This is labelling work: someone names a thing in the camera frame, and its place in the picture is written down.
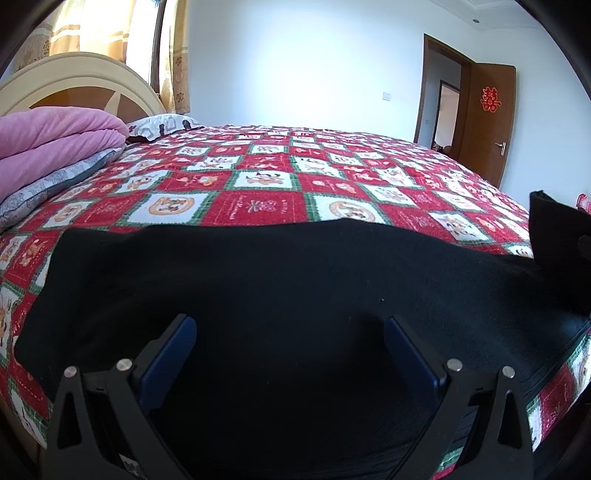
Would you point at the wide yellow curtain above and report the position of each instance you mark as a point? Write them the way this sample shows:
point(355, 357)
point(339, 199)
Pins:
point(87, 27)

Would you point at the red paper door decoration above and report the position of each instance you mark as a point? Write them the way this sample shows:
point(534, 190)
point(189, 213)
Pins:
point(490, 99)

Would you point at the red printed bed quilt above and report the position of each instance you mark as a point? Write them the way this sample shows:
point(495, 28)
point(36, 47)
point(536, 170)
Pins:
point(323, 184)

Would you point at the grey patterned pillow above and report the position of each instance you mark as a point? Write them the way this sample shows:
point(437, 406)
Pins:
point(51, 182)

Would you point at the white patterned pillow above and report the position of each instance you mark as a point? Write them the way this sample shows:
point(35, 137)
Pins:
point(159, 124)

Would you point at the brown door frame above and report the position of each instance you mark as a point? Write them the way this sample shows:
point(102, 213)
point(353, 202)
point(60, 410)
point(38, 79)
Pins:
point(422, 92)

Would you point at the window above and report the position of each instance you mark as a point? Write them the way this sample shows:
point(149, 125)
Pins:
point(147, 41)

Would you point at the black pants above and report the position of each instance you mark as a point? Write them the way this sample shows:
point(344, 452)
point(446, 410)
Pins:
point(286, 286)

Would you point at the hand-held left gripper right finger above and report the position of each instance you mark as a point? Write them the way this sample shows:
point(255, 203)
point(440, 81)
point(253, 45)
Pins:
point(415, 364)

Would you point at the brown wooden door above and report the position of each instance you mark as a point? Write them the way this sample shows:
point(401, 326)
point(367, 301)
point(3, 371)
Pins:
point(489, 134)

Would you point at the pink folded blanket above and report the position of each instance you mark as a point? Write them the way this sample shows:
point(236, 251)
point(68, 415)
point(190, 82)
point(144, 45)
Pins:
point(51, 138)

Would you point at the cream and wood headboard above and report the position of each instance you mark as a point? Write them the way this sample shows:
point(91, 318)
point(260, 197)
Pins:
point(69, 74)

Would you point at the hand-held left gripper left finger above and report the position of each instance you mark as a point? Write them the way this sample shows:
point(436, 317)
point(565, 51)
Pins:
point(168, 362)

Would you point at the narrow yellow curtain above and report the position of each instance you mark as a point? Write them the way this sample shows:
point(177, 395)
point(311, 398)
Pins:
point(178, 60)

